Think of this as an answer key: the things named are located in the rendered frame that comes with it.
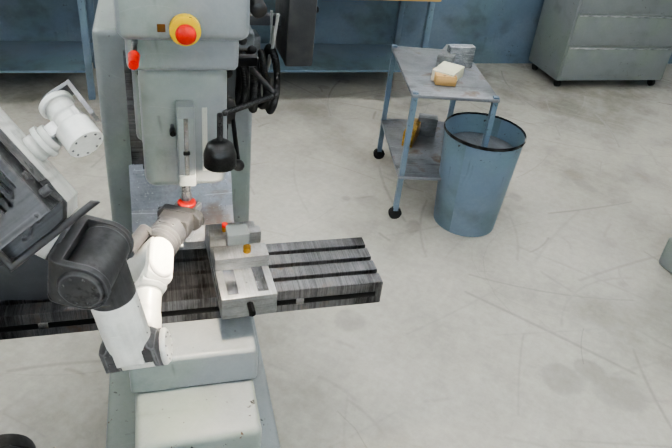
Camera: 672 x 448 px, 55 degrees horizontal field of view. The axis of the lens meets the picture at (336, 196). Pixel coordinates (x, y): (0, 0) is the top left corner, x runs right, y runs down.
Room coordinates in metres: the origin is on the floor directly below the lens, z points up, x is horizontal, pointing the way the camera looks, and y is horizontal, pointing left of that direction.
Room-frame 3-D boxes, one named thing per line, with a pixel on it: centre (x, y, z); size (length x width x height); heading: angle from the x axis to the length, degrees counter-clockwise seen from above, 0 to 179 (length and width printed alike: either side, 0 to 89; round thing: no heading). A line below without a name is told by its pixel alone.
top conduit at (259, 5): (1.51, 0.27, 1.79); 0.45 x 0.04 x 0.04; 18
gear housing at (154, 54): (1.48, 0.41, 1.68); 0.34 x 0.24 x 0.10; 18
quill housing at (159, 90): (1.44, 0.40, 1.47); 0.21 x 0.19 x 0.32; 108
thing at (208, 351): (1.43, 0.40, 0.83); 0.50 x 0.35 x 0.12; 18
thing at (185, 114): (1.33, 0.37, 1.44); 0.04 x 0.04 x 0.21; 18
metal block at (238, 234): (1.48, 0.27, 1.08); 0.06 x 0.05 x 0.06; 110
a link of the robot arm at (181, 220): (1.34, 0.41, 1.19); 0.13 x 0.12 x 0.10; 83
